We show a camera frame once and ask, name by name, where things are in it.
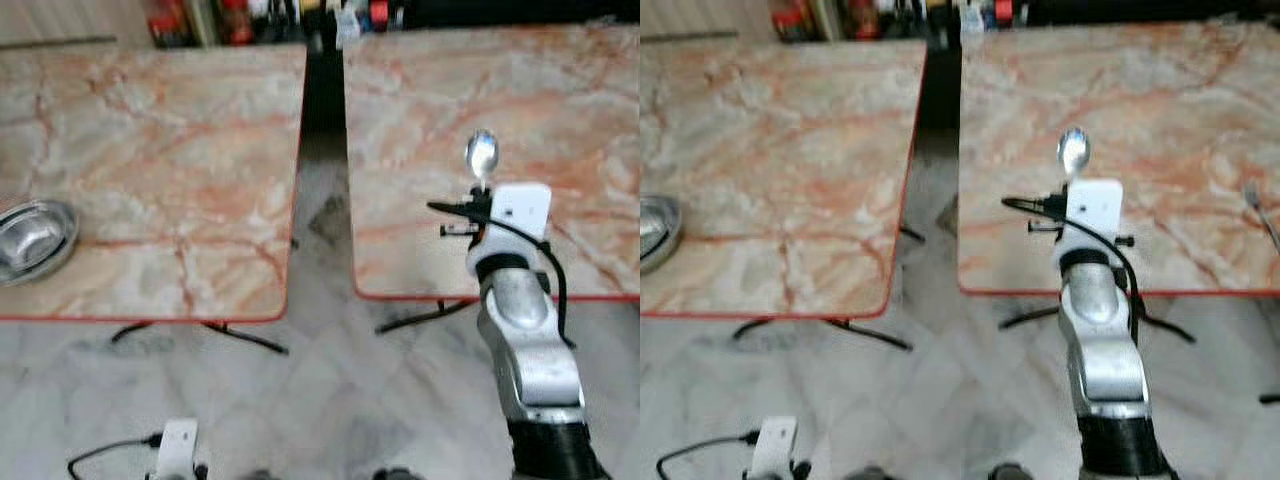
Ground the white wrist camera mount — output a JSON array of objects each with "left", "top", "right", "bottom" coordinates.
[
  {"left": 466, "top": 183, "right": 554, "bottom": 280},
  {"left": 156, "top": 419, "right": 200, "bottom": 480},
  {"left": 752, "top": 416, "right": 800, "bottom": 480},
  {"left": 1057, "top": 178, "right": 1124, "bottom": 269}
]

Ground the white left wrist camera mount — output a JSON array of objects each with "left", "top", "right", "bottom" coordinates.
[
  {"left": 752, "top": 416, "right": 800, "bottom": 480},
  {"left": 156, "top": 419, "right": 200, "bottom": 480}
]

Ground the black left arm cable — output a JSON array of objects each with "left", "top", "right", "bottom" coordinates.
[
  {"left": 656, "top": 431, "right": 761, "bottom": 480},
  {"left": 67, "top": 433, "right": 165, "bottom": 480}
]

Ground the steel bowl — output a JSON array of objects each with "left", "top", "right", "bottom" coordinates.
[
  {"left": 640, "top": 195, "right": 685, "bottom": 276},
  {"left": 0, "top": 198, "right": 81, "bottom": 288}
]

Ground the marble top table red rim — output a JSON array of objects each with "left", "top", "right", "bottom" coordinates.
[
  {"left": 958, "top": 22, "right": 1280, "bottom": 344},
  {"left": 343, "top": 25, "right": 641, "bottom": 335},
  {"left": 640, "top": 38, "right": 928, "bottom": 352},
  {"left": 0, "top": 42, "right": 308, "bottom": 356}
]

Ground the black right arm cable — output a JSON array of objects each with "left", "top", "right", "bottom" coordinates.
[
  {"left": 1072, "top": 220, "right": 1147, "bottom": 346},
  {"left": 486, "top": 216, "right": 577, "bottom": 349}
]

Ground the steel spoon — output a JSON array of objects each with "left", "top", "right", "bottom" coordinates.
[
  {"left": 464, "top": 129, "right": 501, "bottom": 196},
  {"left": 1057, "top": 127, "right": 1093, "bottom": 187}
]

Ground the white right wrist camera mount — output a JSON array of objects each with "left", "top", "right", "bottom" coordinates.
[
  {"left": 1057, "top": 178, "right": 1124, "bottom": 269},
  {"left": 466, "top": 183, "right": 554, "bottom": 280}
]

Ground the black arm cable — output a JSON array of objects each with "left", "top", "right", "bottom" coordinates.
[
  {"left": 1072, "top": 220, "right": 1147, "bottom": 346},
  {"left": 67, "top": 433, "right": 165, "bottom": 480},
  {"left": 486, "top": 216, "right": 577, "bottom": 349},
  {"left": 656, "top": 431, "right": 761, "bottom": 480}
]

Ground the steel fork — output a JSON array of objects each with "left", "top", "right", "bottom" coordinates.
[{"left": 1243, "top": 183, "right": 1280, "bottom": 251}]

